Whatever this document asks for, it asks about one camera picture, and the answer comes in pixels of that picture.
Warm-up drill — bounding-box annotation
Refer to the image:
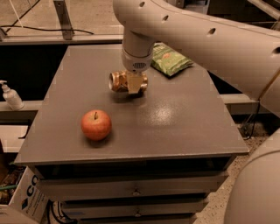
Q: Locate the grey drawer cabinet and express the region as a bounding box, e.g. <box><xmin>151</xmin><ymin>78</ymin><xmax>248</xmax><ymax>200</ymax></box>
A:
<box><xmin>17</xmin><ymin>45</ymin><xmax>248</xmax><ymax>224</ymax></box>

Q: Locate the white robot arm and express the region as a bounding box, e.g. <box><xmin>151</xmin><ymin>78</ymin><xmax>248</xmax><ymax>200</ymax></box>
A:
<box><xmin>113</xmin><ymin>0</ymin><xmax>280</xmax><ymax>224</ymax></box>

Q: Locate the orange soda can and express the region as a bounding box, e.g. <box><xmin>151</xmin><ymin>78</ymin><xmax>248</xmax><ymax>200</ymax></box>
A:
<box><xmin>109</xmin><ymin>71</ymin><xmax>148</xmax><ymax>94</ymax></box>

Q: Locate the metal railing frame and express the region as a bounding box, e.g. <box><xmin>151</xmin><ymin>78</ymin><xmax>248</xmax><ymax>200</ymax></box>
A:
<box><xmin>5</xmin><ymin>0</ymin><xmax>280</xmax><ymax>51</ymax></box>

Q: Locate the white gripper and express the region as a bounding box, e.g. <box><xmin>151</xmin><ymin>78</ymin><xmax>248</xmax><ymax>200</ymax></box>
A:
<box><xmin>122</xmin><ymin>49</ymin><xmax>152</xmax><ymax>95</ymax></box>

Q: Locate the white cardboard box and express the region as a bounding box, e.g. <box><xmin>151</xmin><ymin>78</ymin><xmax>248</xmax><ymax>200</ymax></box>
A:
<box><xmin>0</xmin><ymin>167</ymin><xmax>49</xmax><ymax>224</ymax></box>

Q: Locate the red apple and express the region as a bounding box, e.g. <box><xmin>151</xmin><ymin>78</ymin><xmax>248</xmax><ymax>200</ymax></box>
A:
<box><xmin>80</xmin><ymin>109</ymin><xmax>112</xmax><ymax>141</ymax></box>

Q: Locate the black cable on floor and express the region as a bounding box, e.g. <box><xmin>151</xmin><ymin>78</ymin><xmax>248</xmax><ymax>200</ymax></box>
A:
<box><xmin>0</xmin><ymin>24</ymin><xmax>95</xmax><ymax>36</ymax></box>

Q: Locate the green chip bag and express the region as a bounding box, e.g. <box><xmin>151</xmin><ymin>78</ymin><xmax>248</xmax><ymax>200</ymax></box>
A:
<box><xmin>151</xmin><ymin>44</ymin><xmax>193</xmax><ymax>77</ymax></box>

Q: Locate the white pump bottle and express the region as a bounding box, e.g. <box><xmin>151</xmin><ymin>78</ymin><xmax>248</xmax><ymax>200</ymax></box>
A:
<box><xmin>0</xmin><ymin>80</ymin><xmax>24</xmax><ymax>110</ymax></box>

